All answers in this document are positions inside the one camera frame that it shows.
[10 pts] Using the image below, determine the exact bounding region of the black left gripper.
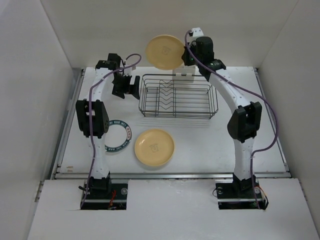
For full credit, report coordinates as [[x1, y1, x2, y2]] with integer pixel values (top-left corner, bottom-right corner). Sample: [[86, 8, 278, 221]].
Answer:
[[112, 74, 140, 100]]

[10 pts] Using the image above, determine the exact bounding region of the grey wire dish rack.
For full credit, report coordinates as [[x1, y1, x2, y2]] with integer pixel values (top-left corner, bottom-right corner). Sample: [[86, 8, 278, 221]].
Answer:
[[138, 74, 219, 120]]

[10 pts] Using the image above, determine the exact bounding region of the white plate dark patterned rim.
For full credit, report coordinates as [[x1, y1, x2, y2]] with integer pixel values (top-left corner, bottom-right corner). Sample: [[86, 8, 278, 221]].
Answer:
[[104, 119, 132, 153]]

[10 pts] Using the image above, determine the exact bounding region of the yellow shallow plate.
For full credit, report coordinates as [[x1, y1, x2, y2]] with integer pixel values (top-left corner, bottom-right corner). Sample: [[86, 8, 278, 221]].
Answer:
[[134, 128, 175, 167]]

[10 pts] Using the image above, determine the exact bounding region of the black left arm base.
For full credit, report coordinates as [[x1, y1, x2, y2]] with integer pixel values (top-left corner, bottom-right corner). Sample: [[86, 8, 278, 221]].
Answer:
[[78, 178, 129, 211]]

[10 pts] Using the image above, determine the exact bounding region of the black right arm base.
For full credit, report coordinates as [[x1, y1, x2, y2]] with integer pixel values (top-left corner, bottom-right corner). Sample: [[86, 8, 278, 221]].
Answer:
[[214, 182, 269, 210]]

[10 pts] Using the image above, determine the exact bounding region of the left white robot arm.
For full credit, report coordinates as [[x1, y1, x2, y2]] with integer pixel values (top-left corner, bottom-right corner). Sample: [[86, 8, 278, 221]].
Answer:
[[75, 53, 142, 199]]

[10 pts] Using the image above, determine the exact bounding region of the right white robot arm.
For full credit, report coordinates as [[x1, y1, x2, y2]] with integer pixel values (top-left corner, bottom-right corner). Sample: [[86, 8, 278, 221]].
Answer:
[[182, 36, 262, 197]]

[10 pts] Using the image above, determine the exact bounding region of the white plastic cutlery holder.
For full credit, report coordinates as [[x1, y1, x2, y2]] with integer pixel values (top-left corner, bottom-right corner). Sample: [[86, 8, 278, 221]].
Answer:
[[172, 65, 196, 82]]

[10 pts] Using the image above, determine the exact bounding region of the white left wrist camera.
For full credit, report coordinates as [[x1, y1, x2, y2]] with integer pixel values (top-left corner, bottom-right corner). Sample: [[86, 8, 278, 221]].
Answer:
[[123, 66, 136, 77]]

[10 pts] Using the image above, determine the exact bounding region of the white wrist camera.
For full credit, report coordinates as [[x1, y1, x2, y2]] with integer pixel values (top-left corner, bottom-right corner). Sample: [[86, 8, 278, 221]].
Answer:
[[123, 66, 136, 77], [187, 27, 204, 43]]

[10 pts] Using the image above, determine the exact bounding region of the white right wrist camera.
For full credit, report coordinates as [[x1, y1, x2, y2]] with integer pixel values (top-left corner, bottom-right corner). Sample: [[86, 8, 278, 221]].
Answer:
[[187, 27, 204, 43]]

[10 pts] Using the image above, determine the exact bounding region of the aluminium table edge rail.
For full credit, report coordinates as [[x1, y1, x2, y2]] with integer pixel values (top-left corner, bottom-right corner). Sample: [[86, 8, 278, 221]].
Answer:
[[52, 66, 291, 179]]

